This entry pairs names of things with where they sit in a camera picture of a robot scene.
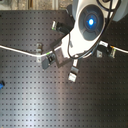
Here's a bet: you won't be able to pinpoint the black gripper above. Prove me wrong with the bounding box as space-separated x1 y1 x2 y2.
42 46 71 69

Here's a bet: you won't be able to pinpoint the white cable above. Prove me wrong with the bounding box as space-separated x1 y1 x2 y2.
0 44 128 58

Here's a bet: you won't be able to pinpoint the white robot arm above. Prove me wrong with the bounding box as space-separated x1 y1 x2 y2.
52 0 128 60

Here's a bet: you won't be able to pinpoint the metal cable clip left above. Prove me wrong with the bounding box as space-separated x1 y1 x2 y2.
36 42 43 63

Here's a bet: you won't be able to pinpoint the metal cable clip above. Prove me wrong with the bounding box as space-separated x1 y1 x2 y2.
68 59 79 82
97 41 116 58
36 42 43 63
51 21 70 34

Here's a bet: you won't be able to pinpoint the metal cable clip bottom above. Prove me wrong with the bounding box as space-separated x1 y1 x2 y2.
68 59 79 82

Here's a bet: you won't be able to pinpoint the metal cable clip top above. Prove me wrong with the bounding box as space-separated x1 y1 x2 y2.
51 21 70 34

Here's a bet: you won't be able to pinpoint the metal cable clip right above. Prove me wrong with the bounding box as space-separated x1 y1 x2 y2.
97 41 116 58

